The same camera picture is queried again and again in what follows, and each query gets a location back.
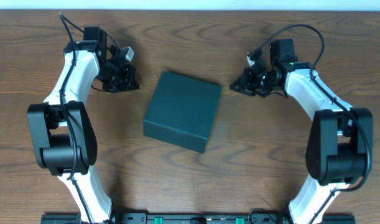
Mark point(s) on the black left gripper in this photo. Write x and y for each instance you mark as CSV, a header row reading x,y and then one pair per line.
x,y
122,79

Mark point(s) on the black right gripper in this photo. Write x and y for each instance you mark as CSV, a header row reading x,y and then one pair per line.
x,y
250,82

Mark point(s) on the dark green box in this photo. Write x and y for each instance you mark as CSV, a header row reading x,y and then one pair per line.
x,y
182,111

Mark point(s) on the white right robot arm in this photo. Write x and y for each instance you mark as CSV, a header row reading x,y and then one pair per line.
x,y
339,148

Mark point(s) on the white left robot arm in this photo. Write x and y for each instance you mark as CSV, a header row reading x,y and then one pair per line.
x,y
62,135

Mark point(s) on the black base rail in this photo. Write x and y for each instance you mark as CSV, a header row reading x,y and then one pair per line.
x,y
142,218

